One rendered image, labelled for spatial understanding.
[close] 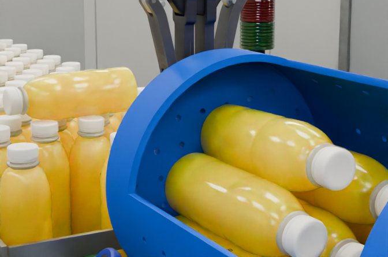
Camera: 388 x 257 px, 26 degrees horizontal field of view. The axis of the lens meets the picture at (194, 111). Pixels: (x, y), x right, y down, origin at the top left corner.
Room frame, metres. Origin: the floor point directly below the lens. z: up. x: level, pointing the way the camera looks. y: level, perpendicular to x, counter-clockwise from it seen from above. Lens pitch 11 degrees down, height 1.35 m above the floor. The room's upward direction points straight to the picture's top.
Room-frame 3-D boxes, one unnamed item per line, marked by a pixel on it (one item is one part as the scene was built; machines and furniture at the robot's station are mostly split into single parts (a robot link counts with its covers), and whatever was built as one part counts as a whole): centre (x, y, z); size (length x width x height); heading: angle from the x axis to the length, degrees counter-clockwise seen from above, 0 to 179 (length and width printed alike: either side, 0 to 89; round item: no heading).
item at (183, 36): (0.94, 0.01, 1.25); 0.04 x 0.01 x 0.11; 29
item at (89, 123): (1.22, 0.15, 1.09); 0.04 x 0.04 x 0.02
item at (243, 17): (1.52, -0.11, 1.23); 0.06 x 0.06 x 0.04
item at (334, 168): (0.73, -0.13, 1.15); 0.04 x 0.02 x 0.04; 120
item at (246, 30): (1.52, -0.11, 1.18); 0.06 x 0.06 x 0.05
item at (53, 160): (1.18, 0.22, 0.99); 0.07 x 0.07 x 0.19
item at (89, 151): (1.22, 0.15, 0.99); 0.07 x 0.07 x 0.19
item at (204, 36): (0.95, -0.01, 1.25); 0.04 x 0.01 x 0.11; 29
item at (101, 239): (1.08, 0.05, 0.96); 0.40 x 0.01 x 0.03; 119
